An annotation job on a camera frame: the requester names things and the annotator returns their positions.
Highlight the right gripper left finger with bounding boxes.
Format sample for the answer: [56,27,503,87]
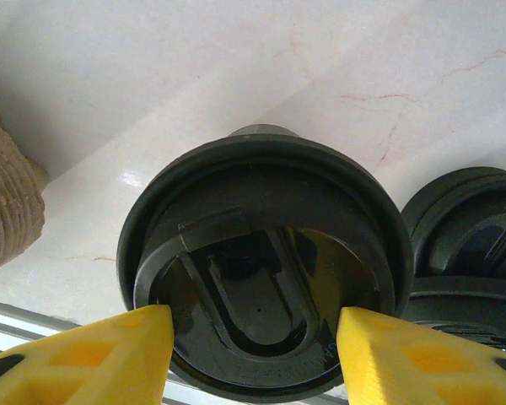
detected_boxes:
[0,304,176,405]

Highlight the black plastic cup lid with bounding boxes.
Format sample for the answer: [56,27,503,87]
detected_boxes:
[404,273,506,354]
[116,133,414,400]
[400,166,506,288]

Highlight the brown pulp cup carrier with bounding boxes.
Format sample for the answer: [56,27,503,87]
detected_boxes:
[0,94,46,280]

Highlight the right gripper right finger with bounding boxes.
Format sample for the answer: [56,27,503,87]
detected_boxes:
[336,306,506,405]

